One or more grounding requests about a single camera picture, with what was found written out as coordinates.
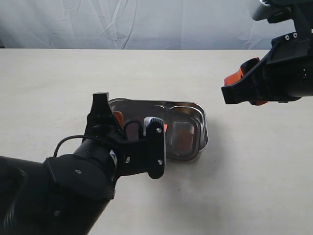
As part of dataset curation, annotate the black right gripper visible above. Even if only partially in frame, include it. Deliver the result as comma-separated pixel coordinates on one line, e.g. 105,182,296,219
221,32,313,105

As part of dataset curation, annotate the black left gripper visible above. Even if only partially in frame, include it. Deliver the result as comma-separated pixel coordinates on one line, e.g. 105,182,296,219
73,92,128,177

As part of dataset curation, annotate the dark transparent box lid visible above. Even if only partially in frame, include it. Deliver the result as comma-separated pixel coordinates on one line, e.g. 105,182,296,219
109,98,205,157

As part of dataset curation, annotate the yellow toy cheese block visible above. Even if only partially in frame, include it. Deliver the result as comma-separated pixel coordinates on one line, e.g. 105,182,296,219
177,130,194,149

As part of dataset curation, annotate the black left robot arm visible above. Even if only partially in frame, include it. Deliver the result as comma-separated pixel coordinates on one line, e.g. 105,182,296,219
0,93,124,235

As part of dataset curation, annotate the stainless steel lunch box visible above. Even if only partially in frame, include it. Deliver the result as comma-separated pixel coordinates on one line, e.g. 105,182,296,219
107,97,209,163

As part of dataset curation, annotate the blue-grey backdrop cloth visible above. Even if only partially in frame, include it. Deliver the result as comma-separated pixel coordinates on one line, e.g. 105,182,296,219
0,0,294,50

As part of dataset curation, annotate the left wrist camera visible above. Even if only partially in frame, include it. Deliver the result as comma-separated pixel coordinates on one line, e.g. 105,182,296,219
118,117,166,179

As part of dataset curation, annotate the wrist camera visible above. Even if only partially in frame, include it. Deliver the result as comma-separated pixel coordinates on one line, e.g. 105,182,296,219
118,117,166,179
248,0,306,32

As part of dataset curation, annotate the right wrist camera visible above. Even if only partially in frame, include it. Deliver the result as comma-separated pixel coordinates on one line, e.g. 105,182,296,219
248,0,306,32

